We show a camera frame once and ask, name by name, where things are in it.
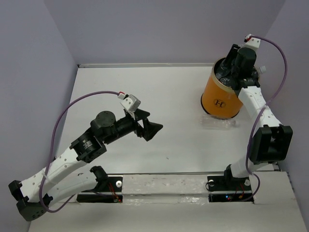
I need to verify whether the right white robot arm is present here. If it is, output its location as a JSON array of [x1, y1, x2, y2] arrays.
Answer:
[[216, 44, 293, 189]]

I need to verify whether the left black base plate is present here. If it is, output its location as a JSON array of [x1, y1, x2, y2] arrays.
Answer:
[[76, 175, 123, 203]]

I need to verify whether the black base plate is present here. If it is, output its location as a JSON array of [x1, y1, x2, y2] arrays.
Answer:
[[76, 175, 123, 203], [205, 175, 253, 203]]

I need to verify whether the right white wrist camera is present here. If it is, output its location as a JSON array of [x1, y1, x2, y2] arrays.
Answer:
[[240, 34, 261, 52]]

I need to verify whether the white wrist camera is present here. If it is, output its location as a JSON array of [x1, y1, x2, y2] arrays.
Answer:
[[240, 34, 261, 52], [118, 92, 141, 114]]

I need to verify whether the orange cylindrical bin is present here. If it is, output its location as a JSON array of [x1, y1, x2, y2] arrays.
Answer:
[[200, 58, 243, 118]]

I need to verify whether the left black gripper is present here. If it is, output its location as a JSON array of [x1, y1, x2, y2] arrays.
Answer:
[[103, 108, 163, 145]]

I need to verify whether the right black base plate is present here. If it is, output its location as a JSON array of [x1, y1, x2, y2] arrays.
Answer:
[[205, 175, 253, 203]]

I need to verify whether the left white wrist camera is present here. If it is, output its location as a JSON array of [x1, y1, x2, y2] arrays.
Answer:
[[118, 92, 141, 114]]

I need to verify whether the clear bottle long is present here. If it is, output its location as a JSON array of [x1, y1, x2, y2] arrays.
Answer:
[[252, 66, 267, 80]]

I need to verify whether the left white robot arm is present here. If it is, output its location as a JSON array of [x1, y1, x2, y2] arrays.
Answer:
[[9, 109, 163, 221]]

